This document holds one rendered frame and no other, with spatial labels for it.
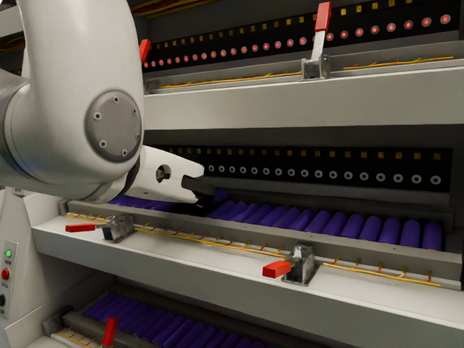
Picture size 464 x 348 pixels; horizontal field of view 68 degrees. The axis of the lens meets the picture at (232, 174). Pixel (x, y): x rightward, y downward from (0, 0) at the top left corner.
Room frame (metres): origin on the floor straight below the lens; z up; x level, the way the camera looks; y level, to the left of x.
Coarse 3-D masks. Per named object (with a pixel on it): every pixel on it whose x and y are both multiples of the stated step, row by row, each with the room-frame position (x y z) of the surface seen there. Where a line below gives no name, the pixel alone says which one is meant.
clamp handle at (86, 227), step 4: (112, 220) 0.48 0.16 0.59; (116, 220) 0.48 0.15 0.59; (72, 224) 0.43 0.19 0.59; (76, 224) 0.43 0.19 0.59; (80, 224) 0.43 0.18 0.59; (84, 224) 0.44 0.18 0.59; (88, 224) 0.44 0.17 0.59; (92, 224) 0.44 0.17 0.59; (96, 224) 0.46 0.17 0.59; (100, 224) 0.46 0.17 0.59; (104, 224) 0.46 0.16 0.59; (108, 224) 0.47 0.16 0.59; (112, 224) 0.47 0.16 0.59; (68, 228) 0.42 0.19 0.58; (72, 228) 0.42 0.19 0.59; (76, 228) 0.42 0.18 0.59; (80, 228) 0.43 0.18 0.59; (84, 228) 0.43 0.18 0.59; (88, 228) 0.44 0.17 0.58; (92, 228) 0.44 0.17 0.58; (96, 228) 0.45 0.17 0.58; (100, 228) 0.45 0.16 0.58; (72, 232) 0.42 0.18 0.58
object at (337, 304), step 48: (288, 192) 0.51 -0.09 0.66; (336, 192) 0.48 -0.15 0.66; (384, 192) 0.44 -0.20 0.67; (432, 192) 0.42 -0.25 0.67; (48, 240) 0.54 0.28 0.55; (96, 240) 0.48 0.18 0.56; (144, 240) 0.47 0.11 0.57; (192, 240) 0.45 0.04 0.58; (192, 288) 0.41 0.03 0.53; (240, 288) 0.37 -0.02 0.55; (288, 288) 0.33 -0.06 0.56; (336, 288) 0.32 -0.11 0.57; (384, 288) 0.32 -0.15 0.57; (432, 288) 0.31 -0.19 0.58; (336, 336) 0.32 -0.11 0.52; (384, 336) 0.30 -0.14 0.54; (432, 336) 0.28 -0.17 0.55
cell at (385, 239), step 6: (390, 222) 0.40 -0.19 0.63; (396, 222) 0.40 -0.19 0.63; (384, 228) 0.39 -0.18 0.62; (390, 228) 0.38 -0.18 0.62; (396, 228) 0.39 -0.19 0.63; (384, 234) 0.37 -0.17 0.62; (390, 234) 0.37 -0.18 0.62; (396, 234) 0.38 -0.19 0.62; (378, 240) 0.37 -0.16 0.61; (384, 240) 0.36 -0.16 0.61; (390, 240) 0.36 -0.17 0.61; (396, 240) 0.37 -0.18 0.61
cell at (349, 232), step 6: (354, 216) 0.42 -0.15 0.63; (360, 216) 0.42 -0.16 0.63; (348, 222) 0.41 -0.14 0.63; (354, 222) 0.41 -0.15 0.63; (360, 222) 0.41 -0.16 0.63; (348, 228) 0.39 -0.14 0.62; (354, 228) 0.40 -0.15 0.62; (360, 228) 0.41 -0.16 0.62; (342, 234) 0.38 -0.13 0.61; (348, 234) 0.38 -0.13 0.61; (354, 234) 0.39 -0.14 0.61
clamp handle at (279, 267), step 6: (294, 252) 0.34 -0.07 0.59; (300, 252) 0.34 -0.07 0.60; (294, 258) 0.34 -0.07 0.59; (300, 258) 0.34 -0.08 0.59; (270, 264) 0.29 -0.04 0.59; (276, 264) 0.30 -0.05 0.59; (282, 264) 0.30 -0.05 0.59; (288, 264) 0.30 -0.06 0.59; (294, 264) 0.32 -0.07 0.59; (264, 270) 0.28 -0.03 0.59; (270, 270) 0.28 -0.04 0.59; (276, 270) 0.28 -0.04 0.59; (282, 270) 0.29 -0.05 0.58; (288, 270) 0.30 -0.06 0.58; (264, 276) 0.29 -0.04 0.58; (270, 276) 0.28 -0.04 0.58; (276, 276) 0.28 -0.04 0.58
